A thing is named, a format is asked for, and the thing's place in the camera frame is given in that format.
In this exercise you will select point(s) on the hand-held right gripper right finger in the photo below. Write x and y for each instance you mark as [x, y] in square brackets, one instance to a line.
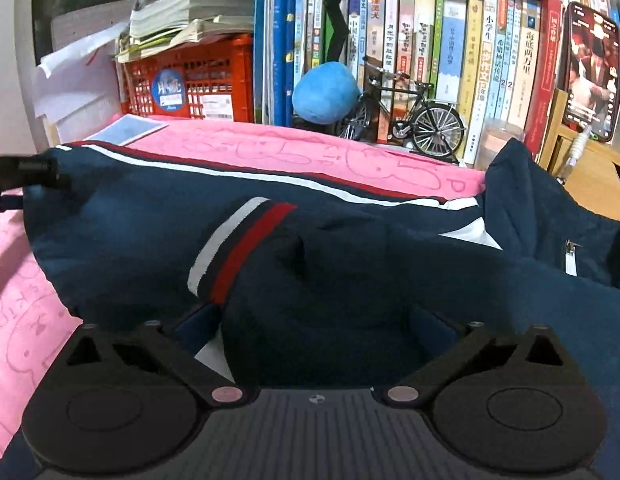
[430, 327]

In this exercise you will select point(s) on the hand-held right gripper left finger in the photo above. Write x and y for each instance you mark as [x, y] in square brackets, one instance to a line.
[200, 327]

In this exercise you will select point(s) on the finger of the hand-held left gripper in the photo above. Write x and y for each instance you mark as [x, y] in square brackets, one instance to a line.
[35, 175]
[10, 202]

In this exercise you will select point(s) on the navy striped jacket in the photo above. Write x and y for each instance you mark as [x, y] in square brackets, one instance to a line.
[340, 280]

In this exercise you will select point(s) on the light blue card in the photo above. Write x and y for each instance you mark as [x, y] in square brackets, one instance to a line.
[125, 129]

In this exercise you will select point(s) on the loose white papers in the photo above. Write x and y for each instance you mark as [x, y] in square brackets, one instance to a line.
[75, 80]

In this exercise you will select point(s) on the pink printed blanket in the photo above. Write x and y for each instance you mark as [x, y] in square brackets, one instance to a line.
[270, 152]

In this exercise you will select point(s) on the clear plastic jar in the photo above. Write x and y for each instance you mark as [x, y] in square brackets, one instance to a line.
[500, 140]

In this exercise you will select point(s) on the red plastic crate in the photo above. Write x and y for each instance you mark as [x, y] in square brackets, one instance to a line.
[210, 75]

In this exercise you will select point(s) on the black model bicycle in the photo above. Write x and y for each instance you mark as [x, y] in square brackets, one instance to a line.
[435, 125]

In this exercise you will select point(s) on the wooden drawer organizer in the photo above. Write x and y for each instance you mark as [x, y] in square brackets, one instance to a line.
[595, 185]

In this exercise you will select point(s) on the blue plush ball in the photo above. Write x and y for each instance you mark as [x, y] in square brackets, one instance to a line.
[325, 92]

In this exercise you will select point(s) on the row of upright books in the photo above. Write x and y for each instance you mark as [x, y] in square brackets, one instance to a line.
[420, 50]

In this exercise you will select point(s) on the smartphone in dark case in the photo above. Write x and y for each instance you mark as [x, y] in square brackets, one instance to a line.
[590, 70]

